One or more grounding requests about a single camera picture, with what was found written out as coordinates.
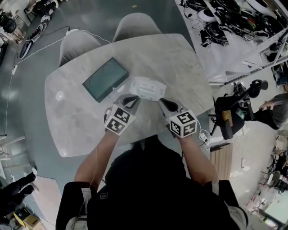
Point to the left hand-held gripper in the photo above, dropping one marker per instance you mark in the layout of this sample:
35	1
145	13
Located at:
120	119

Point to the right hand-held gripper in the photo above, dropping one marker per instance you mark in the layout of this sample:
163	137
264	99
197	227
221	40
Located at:
183	123

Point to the white wet wipe pack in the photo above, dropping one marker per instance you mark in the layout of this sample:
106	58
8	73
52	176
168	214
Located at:
147	87

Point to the person's left forearm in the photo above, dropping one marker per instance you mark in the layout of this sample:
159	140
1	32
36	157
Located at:
99	157

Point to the person's right forearm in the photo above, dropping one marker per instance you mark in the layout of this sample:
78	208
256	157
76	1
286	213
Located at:
198	161

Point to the dark green flat box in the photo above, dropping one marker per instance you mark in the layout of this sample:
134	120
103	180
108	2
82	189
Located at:
104	78

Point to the black office chair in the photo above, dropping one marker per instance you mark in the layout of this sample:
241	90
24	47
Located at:
231	112

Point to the grey shell chair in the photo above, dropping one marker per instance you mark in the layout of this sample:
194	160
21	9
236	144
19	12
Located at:
76	47
137	27

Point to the wooden slat board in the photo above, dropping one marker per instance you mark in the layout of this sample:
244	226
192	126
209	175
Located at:
221	161

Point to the person's black shirt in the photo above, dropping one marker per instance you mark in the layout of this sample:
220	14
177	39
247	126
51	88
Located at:
153	191

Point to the pile of black white gear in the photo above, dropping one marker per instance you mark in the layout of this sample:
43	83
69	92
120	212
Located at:
236	20

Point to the black scooter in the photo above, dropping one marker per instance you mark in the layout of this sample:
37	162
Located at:
31	42

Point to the beige rug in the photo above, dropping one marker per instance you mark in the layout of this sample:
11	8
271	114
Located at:
48	197

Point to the white step stool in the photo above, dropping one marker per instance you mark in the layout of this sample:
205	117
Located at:
11	157

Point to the cardboard box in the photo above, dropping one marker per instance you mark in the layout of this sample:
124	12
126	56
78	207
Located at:
31	221

